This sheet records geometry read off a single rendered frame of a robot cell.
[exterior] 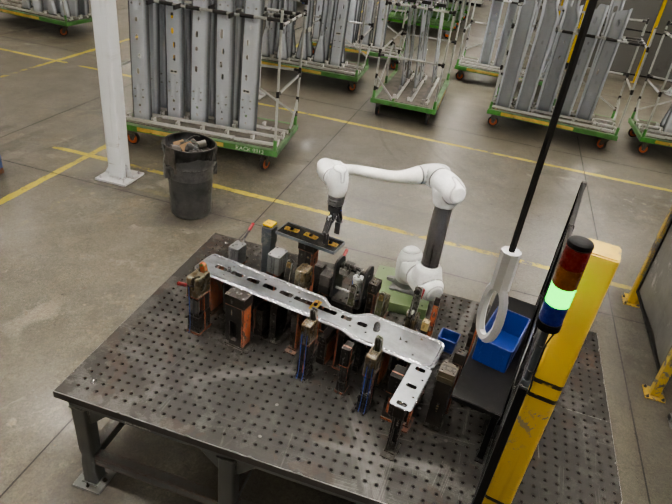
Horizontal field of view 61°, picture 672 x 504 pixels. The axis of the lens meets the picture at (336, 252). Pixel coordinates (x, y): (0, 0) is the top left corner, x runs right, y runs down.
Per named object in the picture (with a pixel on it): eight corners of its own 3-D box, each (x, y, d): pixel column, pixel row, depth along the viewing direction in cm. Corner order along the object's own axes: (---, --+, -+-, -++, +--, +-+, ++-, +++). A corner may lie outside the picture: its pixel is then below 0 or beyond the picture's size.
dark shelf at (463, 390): (449, 399, 245) (450, 394, 243) (495, 295, 315) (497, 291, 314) (499, 420, 238) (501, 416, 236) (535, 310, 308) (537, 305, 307)
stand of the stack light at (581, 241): (507, 397, 179) (566, 241, 148) (511, 383, 184) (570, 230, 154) (529, 406, 176) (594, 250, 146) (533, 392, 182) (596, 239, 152)
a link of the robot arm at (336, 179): (350, 197, 294) (340, 186, 304) (354, 170, 286) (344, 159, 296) (330, 199, 290) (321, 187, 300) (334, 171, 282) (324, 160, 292)
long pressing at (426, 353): (187, 271, 304) (187, 269, 303) (213, 253, 322) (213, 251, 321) (432, 372, 259) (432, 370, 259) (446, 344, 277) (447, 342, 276)
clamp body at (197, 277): (182, 332, 306) (180, 277, 287) (200, 318, 318) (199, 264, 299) (198, 339, 303) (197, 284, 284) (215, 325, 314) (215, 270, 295)
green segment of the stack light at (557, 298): (543, 304, 159) (550, 286, 156) (546, 292, 165) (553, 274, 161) (568, 313, 157) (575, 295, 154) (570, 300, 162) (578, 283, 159)
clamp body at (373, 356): (349, 410, 273) (359, 355, 255) (360, 394, 283) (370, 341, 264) (367, 417, 270) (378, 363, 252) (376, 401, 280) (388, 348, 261)
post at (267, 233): (257, 289, 346) (260, 226, 323) (264, 283, 352) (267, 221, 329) (268, 293, 344) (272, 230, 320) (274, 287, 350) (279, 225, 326)
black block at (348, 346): (329, 393, 281) (336, 349, 265) (339, 380, 289) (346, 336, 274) (344, 400, 278) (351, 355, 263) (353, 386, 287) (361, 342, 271)
